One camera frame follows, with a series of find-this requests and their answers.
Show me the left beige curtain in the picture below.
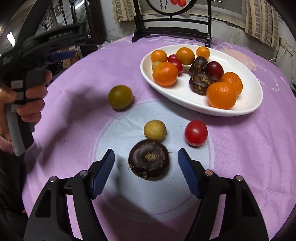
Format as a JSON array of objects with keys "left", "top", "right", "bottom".
[{"left": 112, "top": 0, "right": 135, "bottom": 23}]

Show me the dark wooden cabinet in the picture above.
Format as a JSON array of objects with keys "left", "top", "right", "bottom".
[{"left": 69, "top": 0, "right": 106, "bottom": 46}]

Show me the large orange mandarin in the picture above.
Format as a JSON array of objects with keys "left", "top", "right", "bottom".
[
  {"left": 220, "top": 72, "right": 243, "bottom": 97},
  {"left": 206, "top": 82, "right": 237, "bottom": 109}
]

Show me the dark red plum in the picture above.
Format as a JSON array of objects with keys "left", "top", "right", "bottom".
[{"left": 206, "top": 61, "right": 224, "bottom": 82}]

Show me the green olive round fruit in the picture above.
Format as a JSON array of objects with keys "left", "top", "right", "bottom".
[{"left": 107, "top": 85, "right": 133, "bottom": 109}]

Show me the small orange mandarin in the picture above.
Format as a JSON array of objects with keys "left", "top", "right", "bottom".
[{"left": 152, "top": 62, "right": 178, "bottom": 87}]

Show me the beige curtain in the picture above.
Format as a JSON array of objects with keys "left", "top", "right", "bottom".
[
  {"left": 245, "top": 0, "right": 280, "bottom": 51},
  {"left": 112, "top": 0, "right": 135, "bottom": 23}
]

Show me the purple tablecloth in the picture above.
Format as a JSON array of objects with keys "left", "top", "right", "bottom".
[{"left": 23, "top": 36, "right": 295, "bottom": 240}]

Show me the dark wrinkled passion fruit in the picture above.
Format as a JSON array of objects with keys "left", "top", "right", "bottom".
[{"left": 189, "top": 56, "right": 208, "bottom": 76}]

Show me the right beige curtain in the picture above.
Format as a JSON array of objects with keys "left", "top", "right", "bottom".
[{"left": 245, "top": 0, "right": 280, "bottom": 51}]

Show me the black jacket forearm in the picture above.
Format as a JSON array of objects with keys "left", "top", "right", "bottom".
[{"left": 0, "top": 134, "right": 26, "bottom": 241}]

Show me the red cherry tomato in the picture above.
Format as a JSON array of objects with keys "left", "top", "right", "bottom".
[
  {"left": 185, "top": 120, "right": 208, "bottom": 147},
  {"left": 170, "top": 59, "right": 183, "bottom": 76},
  {"left": 167, "top": 54, "right": 177, "bottom": 62}
]

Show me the orange kumquat fruit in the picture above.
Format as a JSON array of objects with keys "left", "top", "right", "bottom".
[{"left": 151, "top": 50, "right": 168, "bottom": 63}]

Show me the white oval plate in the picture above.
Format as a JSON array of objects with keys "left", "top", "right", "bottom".
[{"left": 140, "top": 45, "right": 263, "bottom": 116}]

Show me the dark brown water chestnut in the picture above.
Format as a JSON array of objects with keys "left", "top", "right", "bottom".
[{"left": 189, "top": 73, "right": 213, "bottom": 95}]

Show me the black framed round painting screen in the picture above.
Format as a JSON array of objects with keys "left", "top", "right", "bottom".
[{"left": 132, "top": 1, "right": 212, "bottom": 47}]

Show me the yellow orange round fruit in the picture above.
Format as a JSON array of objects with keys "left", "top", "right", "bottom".
[{"left": 176, "top": 47, "right": 195, "bottom": 66}]

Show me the person's left hand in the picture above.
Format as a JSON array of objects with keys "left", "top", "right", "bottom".
[{"left": 0, "top": 70, "right": 53, "bottom": 142}]

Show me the small tan longan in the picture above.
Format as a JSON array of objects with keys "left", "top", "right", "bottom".
[
  {"left": 152, "top": 61, "right": 161, "bottom": 70},
  {"left": 144, "top": 120, "right": 167, "bottom": 142}
]

